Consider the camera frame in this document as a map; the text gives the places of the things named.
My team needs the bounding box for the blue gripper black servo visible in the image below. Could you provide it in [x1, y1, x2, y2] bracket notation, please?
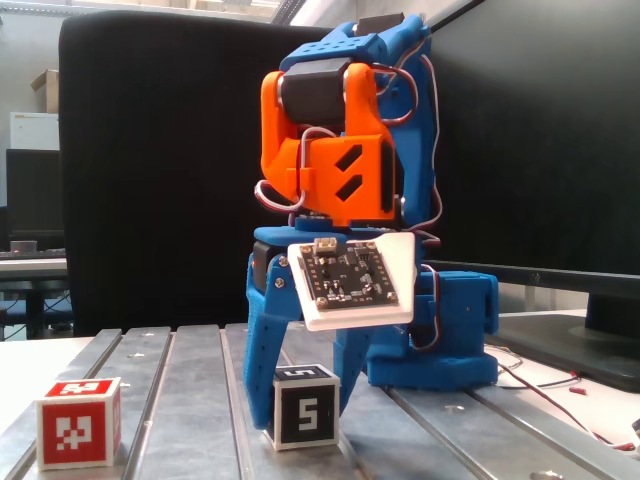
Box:
[243, 224, 401, 431]

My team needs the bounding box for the black cube with white markers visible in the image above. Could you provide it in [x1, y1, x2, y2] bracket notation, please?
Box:
[272, 363, 342, 452]

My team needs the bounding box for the red cube with white markers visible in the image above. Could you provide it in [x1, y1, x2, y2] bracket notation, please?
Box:
[34, 377, 123, 471]

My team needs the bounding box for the large black rounded panel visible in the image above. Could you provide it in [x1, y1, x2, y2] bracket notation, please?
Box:
[58, 9, 351, 337]

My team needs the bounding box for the white office desk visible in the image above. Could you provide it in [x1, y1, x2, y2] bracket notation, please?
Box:
[0, 257, 69, 282]

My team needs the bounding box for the dark keyboard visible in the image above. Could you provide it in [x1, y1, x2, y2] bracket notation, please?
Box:
[0, 248, 67, 260]

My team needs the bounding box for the black Dell monitor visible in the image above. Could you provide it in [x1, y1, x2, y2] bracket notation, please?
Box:
[424, 0, 640, 394]

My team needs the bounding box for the small black background monitor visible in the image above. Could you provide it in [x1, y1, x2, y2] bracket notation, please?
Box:
[5, 148, 65, 239]

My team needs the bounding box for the white cabinet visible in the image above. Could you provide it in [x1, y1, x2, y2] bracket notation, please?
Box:
[9, 112, 60, 150]

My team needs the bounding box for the cardboard box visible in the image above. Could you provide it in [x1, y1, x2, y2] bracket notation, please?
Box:
[30, 68, 60, 114]

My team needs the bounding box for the camera board on white mount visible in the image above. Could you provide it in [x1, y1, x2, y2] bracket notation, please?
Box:
[287, 232, 419, 332]

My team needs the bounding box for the thin red wire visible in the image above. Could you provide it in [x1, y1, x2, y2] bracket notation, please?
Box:
[492, 349, 640, 451]

